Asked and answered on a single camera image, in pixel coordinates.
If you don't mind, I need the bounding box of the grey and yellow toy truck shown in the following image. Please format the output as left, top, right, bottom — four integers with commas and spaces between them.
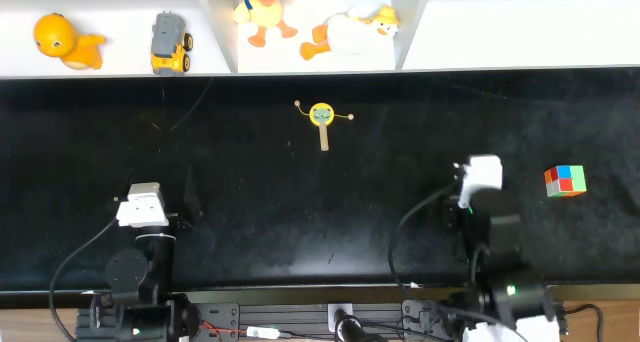
150, 11, 195, 78

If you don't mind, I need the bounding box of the yellow rubber duck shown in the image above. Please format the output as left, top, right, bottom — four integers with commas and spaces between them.
32, 12, 107, 72

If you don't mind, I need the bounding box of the yellow wooden rattle drum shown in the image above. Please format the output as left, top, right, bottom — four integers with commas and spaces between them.
293, 99, 356, 153

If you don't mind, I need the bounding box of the white plush duck yellow hat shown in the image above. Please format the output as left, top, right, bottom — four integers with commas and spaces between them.
299, 4, 402, 62

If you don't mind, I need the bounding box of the white shelf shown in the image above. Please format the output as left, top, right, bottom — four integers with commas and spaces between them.
0, 0, 640, 80

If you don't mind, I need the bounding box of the many-coloured puzzle cube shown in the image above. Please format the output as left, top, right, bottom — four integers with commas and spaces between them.
543, 164, 588, 199

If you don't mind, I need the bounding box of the black cable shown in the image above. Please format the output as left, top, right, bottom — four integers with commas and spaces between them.
387, 180, 531, 342
48, 216, 120, 342

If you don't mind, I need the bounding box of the mounting rail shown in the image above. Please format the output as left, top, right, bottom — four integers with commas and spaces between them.
172, 287, 606, 342

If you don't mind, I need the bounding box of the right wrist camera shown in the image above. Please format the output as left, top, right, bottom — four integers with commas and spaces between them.
453, 154, 504, 210

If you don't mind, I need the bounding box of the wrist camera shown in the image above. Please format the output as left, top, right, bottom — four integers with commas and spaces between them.
453, 154, 504, 210
115, 181, 170, 229

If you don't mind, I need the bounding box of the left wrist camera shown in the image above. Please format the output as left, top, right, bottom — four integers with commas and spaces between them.
115, 181, 170, 229

